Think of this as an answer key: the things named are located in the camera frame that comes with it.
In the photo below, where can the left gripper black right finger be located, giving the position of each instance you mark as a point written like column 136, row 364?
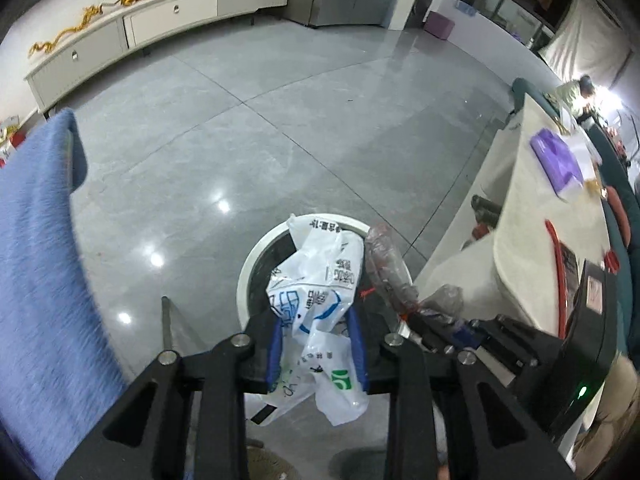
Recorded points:
column 447, row 410

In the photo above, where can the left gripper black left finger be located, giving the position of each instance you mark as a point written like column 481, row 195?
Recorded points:
column 144, row 435

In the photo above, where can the white printed plastic bag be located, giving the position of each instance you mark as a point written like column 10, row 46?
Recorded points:
column 327, row 372

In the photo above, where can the clear crushed plastic bottle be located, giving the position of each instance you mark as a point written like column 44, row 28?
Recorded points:
column 392, row 280

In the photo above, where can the white round trash bin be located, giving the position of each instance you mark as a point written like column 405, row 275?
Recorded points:
column 309, row 271

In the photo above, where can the beige marble table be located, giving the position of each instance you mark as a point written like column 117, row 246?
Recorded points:
column 511, row 270

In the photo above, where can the purple packet on table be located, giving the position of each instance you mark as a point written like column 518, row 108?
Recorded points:
column 559, row 164

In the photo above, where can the purple stool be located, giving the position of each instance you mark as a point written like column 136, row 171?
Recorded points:
column 438, row 25

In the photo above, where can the white grey TV cabinet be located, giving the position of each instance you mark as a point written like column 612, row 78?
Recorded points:
column 121, row 33

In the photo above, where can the golden dragon ornament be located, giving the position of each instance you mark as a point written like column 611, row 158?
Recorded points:
column 91, row 13

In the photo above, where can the red handled brush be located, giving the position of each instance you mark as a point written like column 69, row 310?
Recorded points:
column 567, row 277

